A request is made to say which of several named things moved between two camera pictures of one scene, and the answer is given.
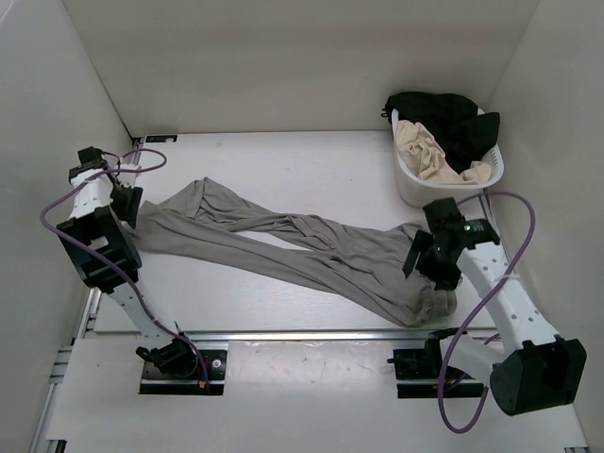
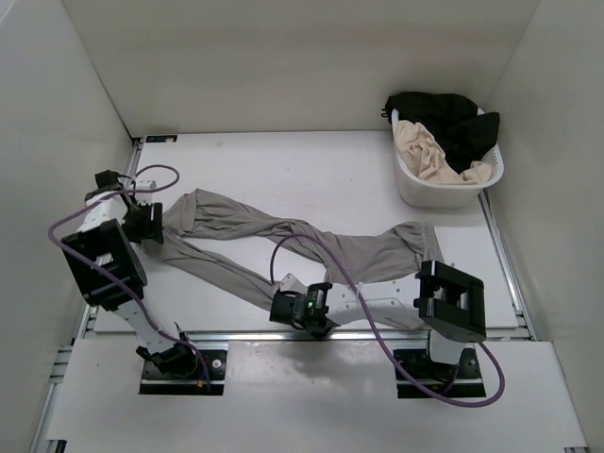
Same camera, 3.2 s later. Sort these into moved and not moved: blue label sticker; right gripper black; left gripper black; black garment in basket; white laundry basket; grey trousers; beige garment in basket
Moved: right gripper black; grey trousers; left gripper black
Not moved: white laundry basket; beige garment in basket; black garment in basket; blue label sticker
